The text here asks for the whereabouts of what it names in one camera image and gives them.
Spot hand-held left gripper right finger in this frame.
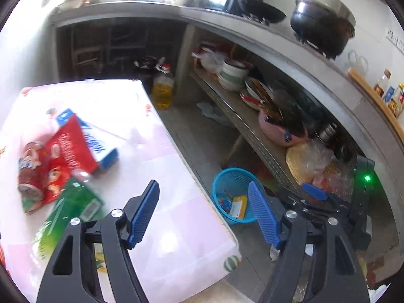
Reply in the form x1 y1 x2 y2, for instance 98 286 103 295
248 181 370 303

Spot green packet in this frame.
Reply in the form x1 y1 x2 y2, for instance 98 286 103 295
33 177 106 259

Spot grey stone counter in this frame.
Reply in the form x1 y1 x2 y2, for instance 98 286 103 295
50 2 404 184

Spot stack of bowls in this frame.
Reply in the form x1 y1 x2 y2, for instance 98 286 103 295
219 60 250 92

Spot yellow plastic bag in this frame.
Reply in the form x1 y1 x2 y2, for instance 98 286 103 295
286 142 338 185

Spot stack of plates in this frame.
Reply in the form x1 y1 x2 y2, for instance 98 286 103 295
240 77 275 109

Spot white wall socket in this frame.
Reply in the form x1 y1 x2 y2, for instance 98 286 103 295
386 28 404 54

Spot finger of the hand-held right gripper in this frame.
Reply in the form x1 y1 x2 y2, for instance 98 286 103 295
278 187 348 224
301 182 351 210

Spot red patterned packet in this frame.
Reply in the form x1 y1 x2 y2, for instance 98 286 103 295
216 189 234 212

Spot bottles on wooden shelf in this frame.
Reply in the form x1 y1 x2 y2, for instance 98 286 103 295
348 68 404 127

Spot pink pot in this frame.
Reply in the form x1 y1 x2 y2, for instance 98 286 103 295
258 107 309 147

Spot cream cardboard box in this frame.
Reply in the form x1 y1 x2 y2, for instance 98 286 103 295
229 196 248 220

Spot white plastic bag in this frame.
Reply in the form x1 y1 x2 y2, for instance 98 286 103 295
192 49 226 74

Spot blue plastic basket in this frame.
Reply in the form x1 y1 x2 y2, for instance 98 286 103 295
211 168 267 224

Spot cooking oil bottle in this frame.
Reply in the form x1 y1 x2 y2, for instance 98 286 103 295
152 64 175 110

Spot black cooking pot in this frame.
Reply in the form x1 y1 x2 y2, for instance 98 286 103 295
290 0 357 59

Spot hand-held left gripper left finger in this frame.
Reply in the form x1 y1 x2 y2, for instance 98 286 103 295
36 179 160 303

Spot white printed tablecloth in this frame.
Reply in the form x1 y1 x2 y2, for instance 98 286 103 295
0 79 242 303

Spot red snack pouch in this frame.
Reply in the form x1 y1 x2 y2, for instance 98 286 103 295
44 114 98 206

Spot clear plastic jug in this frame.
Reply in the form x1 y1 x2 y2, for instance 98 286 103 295
347 50 369 74

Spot red drink can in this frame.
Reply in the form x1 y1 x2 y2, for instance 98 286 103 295
17 141 51 203

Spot blue and white carton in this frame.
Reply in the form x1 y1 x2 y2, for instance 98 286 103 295
55 108 119 170

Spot black wok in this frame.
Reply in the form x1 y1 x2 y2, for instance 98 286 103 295
219 0 287 25

